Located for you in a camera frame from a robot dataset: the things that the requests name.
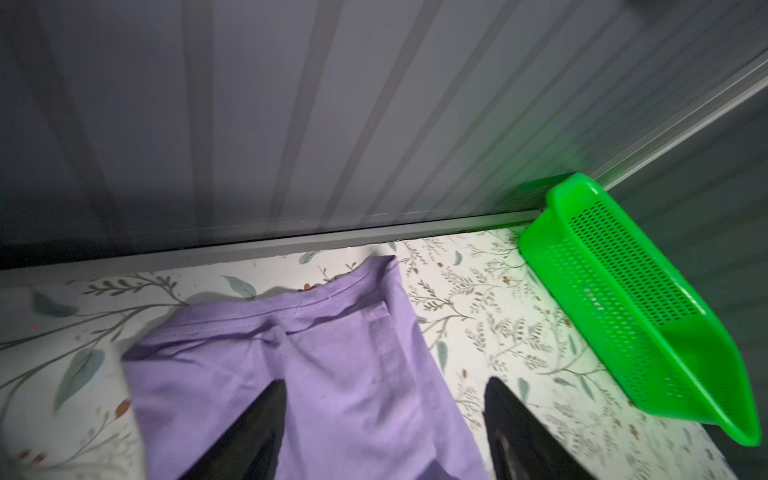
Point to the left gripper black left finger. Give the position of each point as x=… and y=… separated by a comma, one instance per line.
x=249, y=449

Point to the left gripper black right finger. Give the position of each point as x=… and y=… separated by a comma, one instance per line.
x=520, y=446

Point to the floral table cloth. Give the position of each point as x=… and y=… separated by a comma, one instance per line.
x=470, y=300

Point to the green plastic basket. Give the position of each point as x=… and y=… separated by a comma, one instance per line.
x=653, y=332

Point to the purple t shirt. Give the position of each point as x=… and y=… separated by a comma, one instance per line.
x=365, y=398

